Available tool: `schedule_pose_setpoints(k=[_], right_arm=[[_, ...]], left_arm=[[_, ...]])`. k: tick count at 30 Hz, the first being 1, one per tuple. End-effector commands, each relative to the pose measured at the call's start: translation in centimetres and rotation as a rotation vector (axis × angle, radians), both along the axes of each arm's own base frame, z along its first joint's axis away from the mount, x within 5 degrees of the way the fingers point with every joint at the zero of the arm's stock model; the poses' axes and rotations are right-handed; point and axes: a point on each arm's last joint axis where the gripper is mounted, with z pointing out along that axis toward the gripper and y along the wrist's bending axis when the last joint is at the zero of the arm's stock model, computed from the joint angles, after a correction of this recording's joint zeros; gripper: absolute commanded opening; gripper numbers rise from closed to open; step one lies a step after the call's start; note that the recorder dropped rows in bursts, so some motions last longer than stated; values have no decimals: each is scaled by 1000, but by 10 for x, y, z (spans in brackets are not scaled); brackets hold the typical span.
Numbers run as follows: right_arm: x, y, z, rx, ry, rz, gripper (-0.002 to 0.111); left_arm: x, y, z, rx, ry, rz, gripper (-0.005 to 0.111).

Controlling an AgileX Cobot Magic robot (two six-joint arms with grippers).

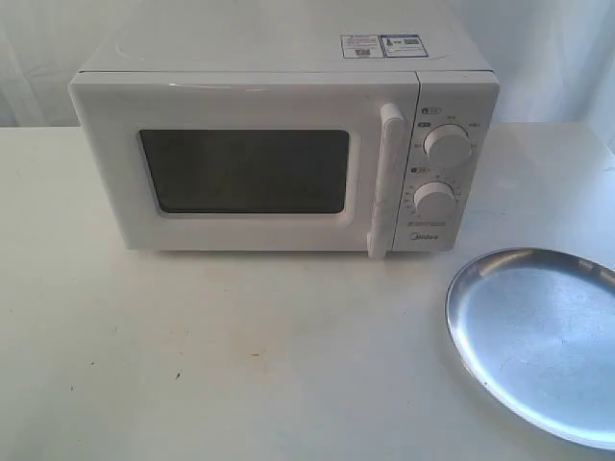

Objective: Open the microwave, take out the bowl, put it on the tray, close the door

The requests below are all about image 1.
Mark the white microwave door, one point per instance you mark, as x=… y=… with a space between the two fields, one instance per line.
x=247 y=163

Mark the lower white microwave knob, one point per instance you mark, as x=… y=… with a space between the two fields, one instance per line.
x=434 y=201

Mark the white microwave knob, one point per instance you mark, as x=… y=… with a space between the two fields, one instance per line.
x=434 y=201
x=447 y=146

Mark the white microwave oven body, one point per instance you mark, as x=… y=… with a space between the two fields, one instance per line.
x=456 y=86

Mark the upper white microwave knob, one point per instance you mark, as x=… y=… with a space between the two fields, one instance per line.
x=447 y=146

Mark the white and blue label sticker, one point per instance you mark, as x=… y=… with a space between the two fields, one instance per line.
x=397 y=46

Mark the round silver metal tray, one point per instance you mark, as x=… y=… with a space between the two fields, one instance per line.
x=535 y=329

